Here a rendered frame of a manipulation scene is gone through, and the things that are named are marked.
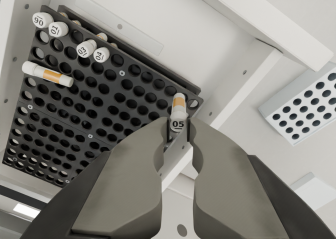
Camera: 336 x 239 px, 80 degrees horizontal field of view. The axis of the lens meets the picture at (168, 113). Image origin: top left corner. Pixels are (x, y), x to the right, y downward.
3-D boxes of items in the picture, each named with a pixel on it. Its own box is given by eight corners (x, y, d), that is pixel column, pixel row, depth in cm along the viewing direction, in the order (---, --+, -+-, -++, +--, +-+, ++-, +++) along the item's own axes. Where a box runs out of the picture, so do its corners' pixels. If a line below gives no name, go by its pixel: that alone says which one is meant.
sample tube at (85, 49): (110, 40, 22) (92, 54, 18) (102, 45, 22) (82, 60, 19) (103, 29, 21) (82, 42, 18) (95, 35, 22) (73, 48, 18)
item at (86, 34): (45, 5, 19) (41, 5, 18) (203, 99, 22) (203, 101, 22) (40, 23, 19) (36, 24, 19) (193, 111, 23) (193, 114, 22)
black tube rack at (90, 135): (74, 4, 24) (41, 5, 18) (198, 81, 27) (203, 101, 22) (32, 136, 33) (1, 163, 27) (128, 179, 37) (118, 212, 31)
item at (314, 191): (311, 171, 43) (315, 177, 42) (336, 189, 45) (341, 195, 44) (265, 202, 49) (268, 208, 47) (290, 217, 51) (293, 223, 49)
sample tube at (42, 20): (61, 8, 21) (33, 9, 17) (72, 15, 21) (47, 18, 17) (58, 19, 22) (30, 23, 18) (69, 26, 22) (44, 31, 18)
